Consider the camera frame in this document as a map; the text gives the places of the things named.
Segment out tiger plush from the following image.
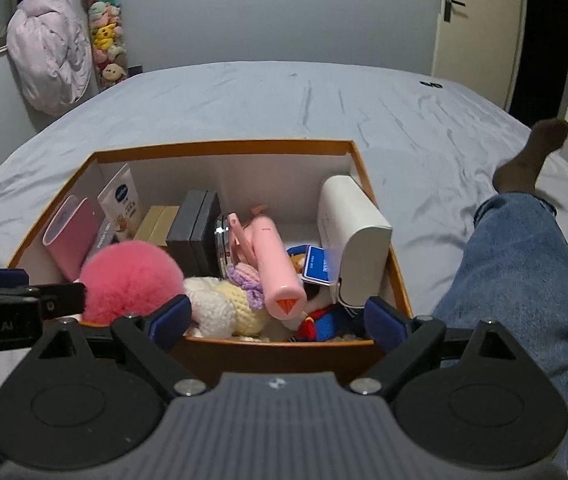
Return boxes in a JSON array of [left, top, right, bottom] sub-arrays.
[[282, 245, 353, 342]]

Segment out dark grey square box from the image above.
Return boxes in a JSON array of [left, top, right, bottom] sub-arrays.
[[165, 190, 221, 278]]

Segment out pink fluffy pom-pom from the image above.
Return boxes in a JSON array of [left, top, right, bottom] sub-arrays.
[[78, 240, 185, 325]]

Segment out cream crochet plush toy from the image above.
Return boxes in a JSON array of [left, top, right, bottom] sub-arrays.
[[184, 263, 271, 339]]

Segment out beige small box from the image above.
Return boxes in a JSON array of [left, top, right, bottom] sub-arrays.
[[134, 205, 179, 252]]

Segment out white rectangular device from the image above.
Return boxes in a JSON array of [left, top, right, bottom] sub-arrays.
[[317, 174, 392, 308]]

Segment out round silver tin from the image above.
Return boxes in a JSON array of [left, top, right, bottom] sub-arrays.
[[213, 214, 234, 278]]

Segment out person's right leg in jeans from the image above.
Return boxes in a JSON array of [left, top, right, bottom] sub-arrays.
[[433, 118, 568, 469]]

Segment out white cream tube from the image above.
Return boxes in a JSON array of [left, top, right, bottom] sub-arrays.
[[98, 164, 144, 242]]

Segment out orange cardboard box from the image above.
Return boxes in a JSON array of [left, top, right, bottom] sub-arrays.
[[7, 138, 415, 386]]

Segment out light blue bed sheet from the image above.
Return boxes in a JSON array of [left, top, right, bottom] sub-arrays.
[[0, 60, 568, 401]]

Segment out lilac bundled duvet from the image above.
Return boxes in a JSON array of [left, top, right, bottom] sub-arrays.
[[6, 0, 93, 116]]

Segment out cream door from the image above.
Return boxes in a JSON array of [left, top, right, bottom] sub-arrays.
[[432, 0, 526, 108]]

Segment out hanging plush toy column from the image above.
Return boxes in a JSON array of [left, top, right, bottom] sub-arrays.
[[82, 0, 129, 91]]

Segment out blue tag keychain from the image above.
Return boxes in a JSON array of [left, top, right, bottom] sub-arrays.
[[301, 245, 331, 286]]

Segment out black door handle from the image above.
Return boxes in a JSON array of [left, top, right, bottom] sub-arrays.
[[443, 0, 466, 23]]

